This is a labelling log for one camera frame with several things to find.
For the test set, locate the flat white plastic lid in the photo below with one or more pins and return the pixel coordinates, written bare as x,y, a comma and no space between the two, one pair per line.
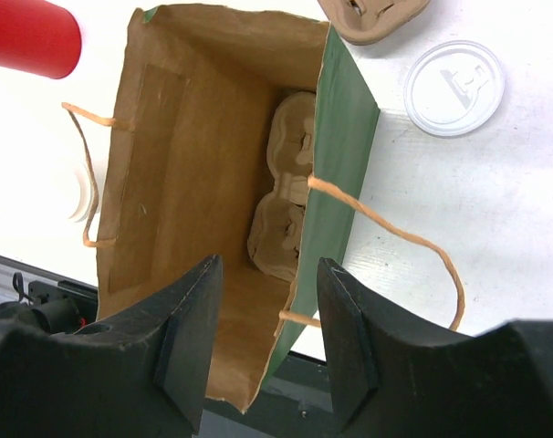
454,88

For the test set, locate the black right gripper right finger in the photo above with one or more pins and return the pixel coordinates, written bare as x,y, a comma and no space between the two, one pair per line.
394,374

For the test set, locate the brown pulp cup carrier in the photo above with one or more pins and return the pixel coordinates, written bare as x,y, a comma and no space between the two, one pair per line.
275,234

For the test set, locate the green brown paper bag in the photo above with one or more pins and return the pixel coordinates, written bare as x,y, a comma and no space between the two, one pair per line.
198,90

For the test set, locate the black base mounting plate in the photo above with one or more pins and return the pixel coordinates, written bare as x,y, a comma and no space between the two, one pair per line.
296,402

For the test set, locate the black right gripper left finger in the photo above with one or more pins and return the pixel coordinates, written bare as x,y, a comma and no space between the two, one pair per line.
142,372

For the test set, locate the white paper coffee cup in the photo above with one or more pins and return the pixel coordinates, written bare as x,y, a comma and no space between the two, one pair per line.
80,193

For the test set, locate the red straw holder cup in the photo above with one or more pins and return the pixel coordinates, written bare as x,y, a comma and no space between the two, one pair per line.
39,37

